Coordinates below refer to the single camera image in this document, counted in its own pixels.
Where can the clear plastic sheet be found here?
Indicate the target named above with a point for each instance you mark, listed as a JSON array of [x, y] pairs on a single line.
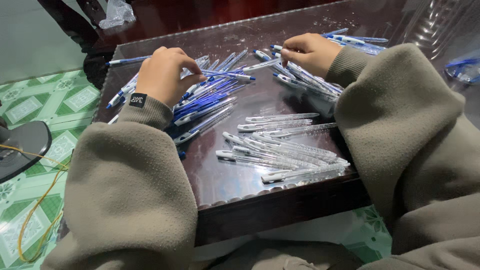
[[438, 26]]

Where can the person's right hand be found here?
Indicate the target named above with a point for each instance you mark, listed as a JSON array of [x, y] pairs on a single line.
[[313, 52]]

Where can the crumpled clear plastic bag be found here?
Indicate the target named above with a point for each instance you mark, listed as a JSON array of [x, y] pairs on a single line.
[[118, 15]]

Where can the clear white-tipped pen barrel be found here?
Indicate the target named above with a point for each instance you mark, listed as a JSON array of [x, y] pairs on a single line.
[[262, 65]]

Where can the plastic bag holding blue pens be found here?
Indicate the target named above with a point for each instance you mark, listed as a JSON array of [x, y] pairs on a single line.
[[463, 69]]

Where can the grey fan base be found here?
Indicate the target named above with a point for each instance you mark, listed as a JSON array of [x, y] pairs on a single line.
[[22, 148]]

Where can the heap of assembled blue pens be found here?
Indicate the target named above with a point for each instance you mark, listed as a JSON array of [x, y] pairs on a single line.
[[318, 84]]

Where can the blue ink refill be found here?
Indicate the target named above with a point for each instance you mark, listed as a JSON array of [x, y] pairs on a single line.
[[228, 74]]

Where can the pile of blue refilled pens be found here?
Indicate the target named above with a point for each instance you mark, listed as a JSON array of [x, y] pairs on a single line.
[[210, 101]]

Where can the person's khaki trousers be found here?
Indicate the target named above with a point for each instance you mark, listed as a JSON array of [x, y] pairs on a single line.
[[285, 257]]

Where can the person's left hand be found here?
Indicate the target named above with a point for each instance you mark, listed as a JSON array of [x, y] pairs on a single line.
[[159, 77]]

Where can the group of empty clear barrels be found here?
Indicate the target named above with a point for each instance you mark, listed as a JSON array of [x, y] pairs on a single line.
[[285, 150]]

